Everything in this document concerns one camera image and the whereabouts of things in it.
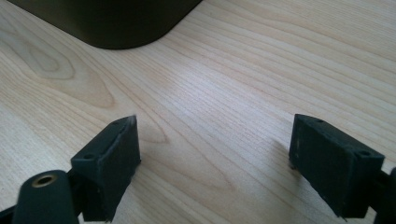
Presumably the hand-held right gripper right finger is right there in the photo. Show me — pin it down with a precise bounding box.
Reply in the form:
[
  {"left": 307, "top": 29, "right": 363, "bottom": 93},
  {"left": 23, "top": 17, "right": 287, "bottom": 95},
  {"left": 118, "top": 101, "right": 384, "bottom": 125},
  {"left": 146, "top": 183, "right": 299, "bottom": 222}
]
[{"left": 288, "top": 113, "right": 386, "bottom": 219}]

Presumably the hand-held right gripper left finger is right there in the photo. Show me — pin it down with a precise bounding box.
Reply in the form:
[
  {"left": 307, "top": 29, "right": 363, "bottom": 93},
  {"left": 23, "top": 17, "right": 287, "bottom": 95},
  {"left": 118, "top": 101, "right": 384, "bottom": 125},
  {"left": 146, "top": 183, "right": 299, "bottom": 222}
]
[{"left": 70, "top": 115, "right": 142, "bottom": 223}]

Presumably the dark rounded container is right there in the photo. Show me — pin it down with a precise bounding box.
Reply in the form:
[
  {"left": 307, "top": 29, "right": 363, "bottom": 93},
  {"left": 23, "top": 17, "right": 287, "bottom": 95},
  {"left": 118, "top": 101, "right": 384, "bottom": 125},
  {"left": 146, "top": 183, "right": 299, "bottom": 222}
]
[{"left": 7, "top": 0, "right": 204, "bottom": 50}]

